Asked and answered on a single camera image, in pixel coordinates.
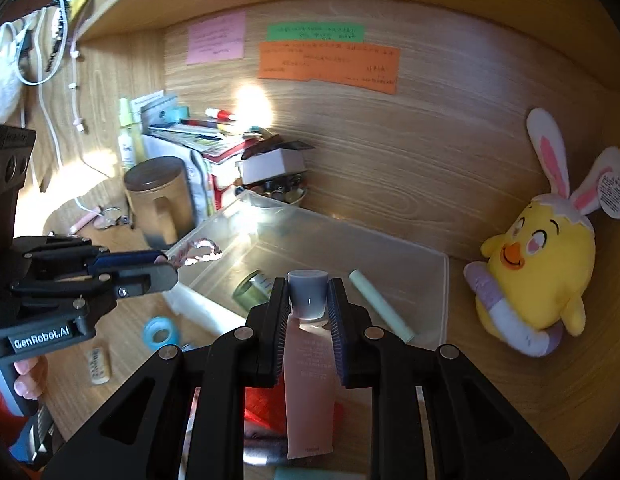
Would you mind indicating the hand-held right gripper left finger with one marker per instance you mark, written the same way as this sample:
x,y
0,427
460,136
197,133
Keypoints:
x,y
279,330

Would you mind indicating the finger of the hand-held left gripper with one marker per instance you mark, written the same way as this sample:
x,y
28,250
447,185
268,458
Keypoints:
x,y
150,280
130,259

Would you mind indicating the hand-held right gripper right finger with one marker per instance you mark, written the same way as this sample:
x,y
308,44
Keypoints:
x,y
338,330

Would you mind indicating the blue tape roll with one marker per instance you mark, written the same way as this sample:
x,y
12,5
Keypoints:
x,y
149,330

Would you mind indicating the pink tube with grey cap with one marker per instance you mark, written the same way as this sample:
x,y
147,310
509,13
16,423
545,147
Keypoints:
x,y
310,375

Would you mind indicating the pink foil wrapper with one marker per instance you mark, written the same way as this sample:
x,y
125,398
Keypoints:
x,y
200,252

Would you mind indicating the white plastic roll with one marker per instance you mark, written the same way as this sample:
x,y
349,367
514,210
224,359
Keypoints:
x,y
205,310

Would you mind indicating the clear plastic bin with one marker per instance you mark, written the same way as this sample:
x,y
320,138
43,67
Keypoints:
x,y
340,250

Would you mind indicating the person's left hand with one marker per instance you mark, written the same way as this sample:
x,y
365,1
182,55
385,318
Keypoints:
x,y
31,377

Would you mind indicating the bunch of keys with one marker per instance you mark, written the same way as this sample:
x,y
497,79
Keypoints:
x,y
112,216

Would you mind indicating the pale green tube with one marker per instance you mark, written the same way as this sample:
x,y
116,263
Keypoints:
x,y
379,305

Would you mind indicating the green jar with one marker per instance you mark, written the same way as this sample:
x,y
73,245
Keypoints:
x,y
250,290

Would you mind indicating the pink pen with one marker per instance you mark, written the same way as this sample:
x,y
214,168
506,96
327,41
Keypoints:
x,y
82,223

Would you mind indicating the beige ceramic mug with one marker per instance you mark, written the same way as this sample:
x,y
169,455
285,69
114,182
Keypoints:
x,y
155,200

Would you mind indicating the small beige labelled tube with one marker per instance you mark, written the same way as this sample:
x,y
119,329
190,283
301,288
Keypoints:
x,y
97,365

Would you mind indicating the person's red clothing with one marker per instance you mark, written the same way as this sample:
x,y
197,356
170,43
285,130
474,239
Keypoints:
x,y
0,395

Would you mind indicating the red packet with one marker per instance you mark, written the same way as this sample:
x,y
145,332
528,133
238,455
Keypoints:
x,y
262,407

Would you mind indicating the white printed bag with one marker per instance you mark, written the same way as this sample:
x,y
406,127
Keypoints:
x,y
197,185

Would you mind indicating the white lotion bottle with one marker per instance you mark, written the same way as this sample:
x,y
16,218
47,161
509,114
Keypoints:
x,y
126,150

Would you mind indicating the red box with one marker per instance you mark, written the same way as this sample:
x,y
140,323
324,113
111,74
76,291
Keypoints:
x,y
224,185

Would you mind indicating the bowl of small items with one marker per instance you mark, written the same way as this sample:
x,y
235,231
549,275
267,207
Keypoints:
x,y
282,194

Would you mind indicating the stack of books and papers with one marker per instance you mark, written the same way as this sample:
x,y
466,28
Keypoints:
x,y
190,135

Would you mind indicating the pale teal packet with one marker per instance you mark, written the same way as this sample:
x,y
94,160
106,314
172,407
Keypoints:
x,y
315,474

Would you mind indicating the green bottle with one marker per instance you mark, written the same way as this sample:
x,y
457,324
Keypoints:
x,y
126,112

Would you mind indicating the white cardboard box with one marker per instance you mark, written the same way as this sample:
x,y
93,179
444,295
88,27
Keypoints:
x,y
275,165

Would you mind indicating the red and white marker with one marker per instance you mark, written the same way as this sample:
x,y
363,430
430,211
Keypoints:
x,y
221,114

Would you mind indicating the brown hair clip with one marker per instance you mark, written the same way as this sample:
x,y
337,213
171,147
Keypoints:
x,y
262,146

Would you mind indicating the yellow chick plush toy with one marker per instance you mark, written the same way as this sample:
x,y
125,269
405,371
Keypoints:
x,y
539,260

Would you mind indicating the white cloth bag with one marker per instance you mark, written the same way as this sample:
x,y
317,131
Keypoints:
x,y
2,80

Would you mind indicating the pink paper note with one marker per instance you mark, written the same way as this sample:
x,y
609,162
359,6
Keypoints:
x,y
215,37

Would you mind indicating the orange paper note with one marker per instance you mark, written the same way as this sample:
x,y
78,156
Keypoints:
x,y
330,67

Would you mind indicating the green paper note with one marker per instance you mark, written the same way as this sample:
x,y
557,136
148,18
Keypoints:
x,y
315,32

